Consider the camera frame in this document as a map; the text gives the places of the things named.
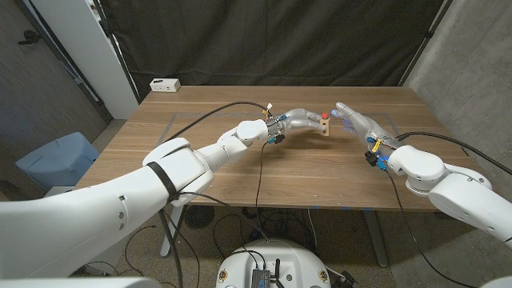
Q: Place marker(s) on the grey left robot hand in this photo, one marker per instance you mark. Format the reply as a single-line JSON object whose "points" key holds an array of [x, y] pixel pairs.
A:
{"points": [[300, 119]]}

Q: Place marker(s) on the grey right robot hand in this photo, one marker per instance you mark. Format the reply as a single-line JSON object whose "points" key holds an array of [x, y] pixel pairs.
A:
{"points": [[364, 125]]}

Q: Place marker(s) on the red-headed wooden screw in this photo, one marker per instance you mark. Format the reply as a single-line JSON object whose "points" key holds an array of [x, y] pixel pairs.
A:
{"points": [[325, 116]]}

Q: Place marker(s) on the small wooden block with holes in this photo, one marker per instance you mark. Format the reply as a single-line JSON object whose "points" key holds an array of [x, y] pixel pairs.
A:
{"points": [[325, 127]]}

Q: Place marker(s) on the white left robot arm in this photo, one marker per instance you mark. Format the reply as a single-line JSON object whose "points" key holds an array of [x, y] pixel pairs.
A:
{"points": [[80, 224]]}

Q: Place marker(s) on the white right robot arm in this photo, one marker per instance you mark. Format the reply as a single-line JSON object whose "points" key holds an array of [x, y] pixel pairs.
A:
{"points": [[452, 188]]}

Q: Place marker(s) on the black backdrop curtain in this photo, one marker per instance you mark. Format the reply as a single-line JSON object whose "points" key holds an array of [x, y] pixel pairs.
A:
{"points": [[260, 40]]}

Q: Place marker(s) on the grey table leg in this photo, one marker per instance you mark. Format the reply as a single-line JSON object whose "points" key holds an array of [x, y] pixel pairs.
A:
{"points": [[376, 240]]}

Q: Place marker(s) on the round black floor fan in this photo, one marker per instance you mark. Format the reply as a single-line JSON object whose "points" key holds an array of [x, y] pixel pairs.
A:
{"points": [[202, 218]]}

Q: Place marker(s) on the white power strip box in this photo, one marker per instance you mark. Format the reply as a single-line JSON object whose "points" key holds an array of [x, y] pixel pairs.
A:
{"points": [[165, 85]]}

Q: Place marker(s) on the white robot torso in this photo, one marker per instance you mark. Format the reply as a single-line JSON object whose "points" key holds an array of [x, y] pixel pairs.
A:
{"points": [[296, 260]]}

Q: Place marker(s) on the grey device on torso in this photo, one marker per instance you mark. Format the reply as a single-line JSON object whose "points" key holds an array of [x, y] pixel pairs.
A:
{"points": [[261, 279]]}

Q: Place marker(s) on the white table leg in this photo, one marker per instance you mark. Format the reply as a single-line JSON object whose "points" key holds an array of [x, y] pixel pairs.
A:
{"points": [[168, 240]]}

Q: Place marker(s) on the white cabinet panel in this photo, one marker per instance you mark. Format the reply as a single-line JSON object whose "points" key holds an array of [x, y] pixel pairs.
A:
{"points": [[92, 52]]}

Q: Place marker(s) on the blue plastic bin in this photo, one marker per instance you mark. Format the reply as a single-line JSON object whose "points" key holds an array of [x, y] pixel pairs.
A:
{"points": [[56, 160]]}

